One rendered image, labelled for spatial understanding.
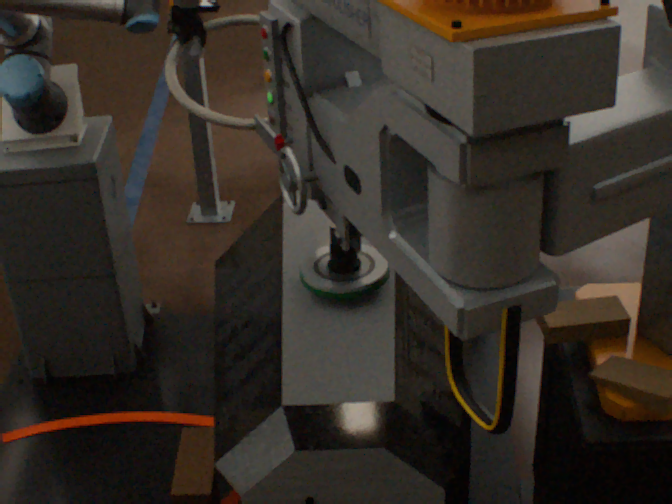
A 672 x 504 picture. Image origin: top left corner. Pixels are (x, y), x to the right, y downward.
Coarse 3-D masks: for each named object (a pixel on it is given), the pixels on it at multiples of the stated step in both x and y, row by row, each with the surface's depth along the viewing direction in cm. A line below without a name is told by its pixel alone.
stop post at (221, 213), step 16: (192, 64) 408; (192, 80) 411; (192, 96) 415; (192, 128) 423; (208, 128) 425; (192, 144) 427; (208, 144) 427; (208, 160) 431; (208, 176) 435; (208, 192) 439; (192, 208) 452; (208, 208) 443; (224, 208) 450; (192, 224) 441
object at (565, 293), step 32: (576, 288) 245; (544, 352) 252; (576, 352) 221; (544, 384) 252; (576, 384) 211; (544, 416) 253; (576, 416) 205; (608, 416) 201; (544, 448) 257; (576, 448) 204; (608, 448) 196; (640, 448) 195; (544, 480) 257; (576, 480) 204; (608, 480) 200; (640, 480) 200
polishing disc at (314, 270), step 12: (312, 252) 243; (324, 252) 243; (360, 252) 242; (372, 252) 242; (312, 264) 238; (324, 264) 238; (372, 264) 237; (384, 264) 237; (312, 276) 233; (324, 276) 233; (336, 276) 233; (348, 276) 233; (360, 276) 232; (372, 276) 232; (384, 276) 233; (324, 288) 229; (336, 288) 228; (348, 288) 228; (360, 288) 229
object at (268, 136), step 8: (256, 120) 258; (264, 128) 253; (264, 136) 255; (272, 136) 248; (272, 144) 249; (320, 200) 220; (328, 200) 217; (320, 208) 221; (328, 208) 219; (328, 216) 220; (352, 224) 208; (336, 232) 207; (352, 232) 207; (360, 232) 205; (336, 240) 207; (352, 240) 209; (360, 240) 207; (360, 248) 208
